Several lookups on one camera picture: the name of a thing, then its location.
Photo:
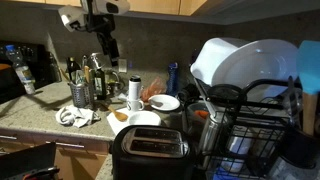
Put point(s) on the small white plate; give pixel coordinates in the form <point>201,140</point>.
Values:
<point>164,102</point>

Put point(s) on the black round strainer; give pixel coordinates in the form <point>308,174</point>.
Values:
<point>226,93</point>

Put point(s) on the large white plate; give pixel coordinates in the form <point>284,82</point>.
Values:
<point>263,63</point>

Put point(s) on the large white bowl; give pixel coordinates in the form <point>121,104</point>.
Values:
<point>213,56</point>

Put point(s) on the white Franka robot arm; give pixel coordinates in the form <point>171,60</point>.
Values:
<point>110,6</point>

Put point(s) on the black and silver toaster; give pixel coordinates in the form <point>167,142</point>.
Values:
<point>151,153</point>

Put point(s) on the clear container with orange food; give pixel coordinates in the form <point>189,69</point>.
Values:
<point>199,118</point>

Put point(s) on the dark olive oil bottle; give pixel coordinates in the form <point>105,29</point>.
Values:
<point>100,85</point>

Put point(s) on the metal cup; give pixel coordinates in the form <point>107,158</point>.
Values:
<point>211,133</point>

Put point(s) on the clear plastic water bottle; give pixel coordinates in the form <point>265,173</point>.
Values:
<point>23,75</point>

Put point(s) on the perforated metal utensil holder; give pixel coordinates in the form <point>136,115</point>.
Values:
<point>81,95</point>

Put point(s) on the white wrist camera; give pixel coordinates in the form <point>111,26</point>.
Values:
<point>71,17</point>

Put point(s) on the white mug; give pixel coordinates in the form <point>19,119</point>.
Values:
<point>135,105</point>

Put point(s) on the wooden spoon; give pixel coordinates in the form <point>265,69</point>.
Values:
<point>117,115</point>

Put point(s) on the orange plastic bag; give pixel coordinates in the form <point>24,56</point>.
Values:
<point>152,90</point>

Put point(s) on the white cloth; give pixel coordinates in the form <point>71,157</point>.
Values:
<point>76,116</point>

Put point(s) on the white cutting board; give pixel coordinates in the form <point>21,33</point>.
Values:
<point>116,126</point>

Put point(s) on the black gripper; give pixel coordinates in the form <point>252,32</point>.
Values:
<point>104,35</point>

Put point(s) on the black case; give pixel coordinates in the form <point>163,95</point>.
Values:
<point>26,163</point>

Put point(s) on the white wall outlet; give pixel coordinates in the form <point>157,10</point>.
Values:
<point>122,65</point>

